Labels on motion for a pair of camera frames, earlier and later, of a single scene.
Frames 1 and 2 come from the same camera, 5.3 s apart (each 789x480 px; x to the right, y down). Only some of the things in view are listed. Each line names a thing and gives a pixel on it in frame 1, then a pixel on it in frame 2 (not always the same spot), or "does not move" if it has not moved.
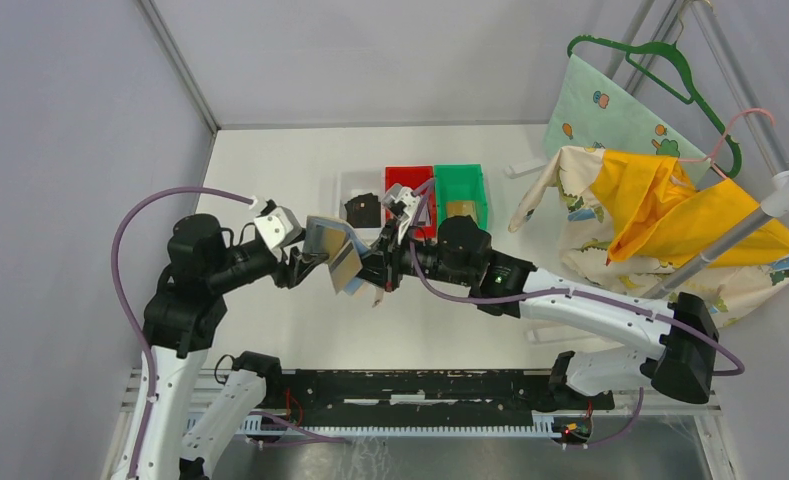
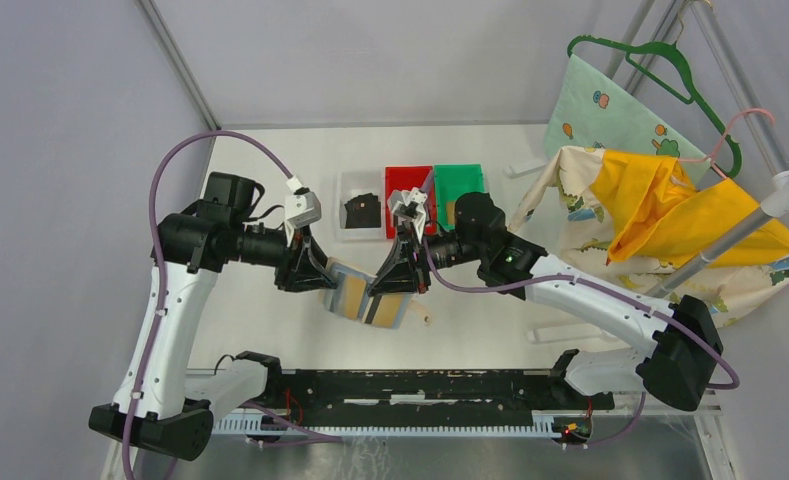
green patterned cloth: (593, 109) does not move
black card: (364, 211) does not move
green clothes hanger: (692, 99) does not move
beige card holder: (325, 235) to (350, 298)
